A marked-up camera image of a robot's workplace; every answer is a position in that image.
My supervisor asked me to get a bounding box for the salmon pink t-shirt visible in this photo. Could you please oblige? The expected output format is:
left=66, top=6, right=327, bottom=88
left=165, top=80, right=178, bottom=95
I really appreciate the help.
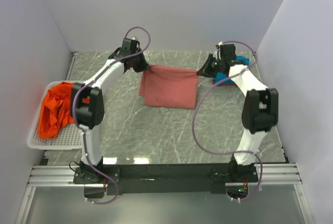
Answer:
left=139, top=65, right=198, bottom=109

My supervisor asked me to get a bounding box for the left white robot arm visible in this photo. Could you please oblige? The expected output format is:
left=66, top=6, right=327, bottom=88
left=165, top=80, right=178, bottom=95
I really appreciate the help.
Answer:
left=70, top=38, right=150, bottom=183

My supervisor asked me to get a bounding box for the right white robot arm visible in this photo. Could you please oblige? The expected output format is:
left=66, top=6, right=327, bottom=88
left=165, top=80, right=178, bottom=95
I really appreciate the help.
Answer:
left=196, top=41, right=279, bottom=182

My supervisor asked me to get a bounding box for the folded blue t-shirt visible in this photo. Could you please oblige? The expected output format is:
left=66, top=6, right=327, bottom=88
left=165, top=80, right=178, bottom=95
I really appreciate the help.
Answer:
left=211, top=55, right=250, bottom=84

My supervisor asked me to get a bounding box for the orange t-shirt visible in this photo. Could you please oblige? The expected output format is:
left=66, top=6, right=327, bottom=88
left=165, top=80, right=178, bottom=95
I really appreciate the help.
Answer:
left=38, top=82, right=74, bottom=139

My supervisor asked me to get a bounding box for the white plastic basket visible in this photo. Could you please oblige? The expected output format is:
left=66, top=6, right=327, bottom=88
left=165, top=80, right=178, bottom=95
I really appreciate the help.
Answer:
left=27, top=81, right=82, bottom=150

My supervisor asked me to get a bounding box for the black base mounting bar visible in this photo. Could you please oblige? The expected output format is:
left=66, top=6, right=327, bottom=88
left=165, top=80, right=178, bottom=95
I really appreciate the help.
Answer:
left=73, top=161, right=259, bottom=195

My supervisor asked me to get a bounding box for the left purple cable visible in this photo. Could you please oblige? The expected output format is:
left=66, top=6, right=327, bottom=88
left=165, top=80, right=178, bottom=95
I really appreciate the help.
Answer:
left=71, top=27, right=152, bottom=205

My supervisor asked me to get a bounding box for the purple cable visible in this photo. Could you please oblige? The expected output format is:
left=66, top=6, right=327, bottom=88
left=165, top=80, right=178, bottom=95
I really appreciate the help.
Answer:
left=71, top=27, right=152, bottom=205
left=191, top=41, right=263, bottom=202

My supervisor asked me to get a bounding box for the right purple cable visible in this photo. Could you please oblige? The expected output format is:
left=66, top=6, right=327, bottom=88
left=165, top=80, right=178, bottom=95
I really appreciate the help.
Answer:
left=191, top=41, right=263, bottom=202

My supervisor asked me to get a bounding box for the aluminium frame rail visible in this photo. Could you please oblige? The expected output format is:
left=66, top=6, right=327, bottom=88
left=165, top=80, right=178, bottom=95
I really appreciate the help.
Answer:
left=28, top=164, right=302, bottom=187

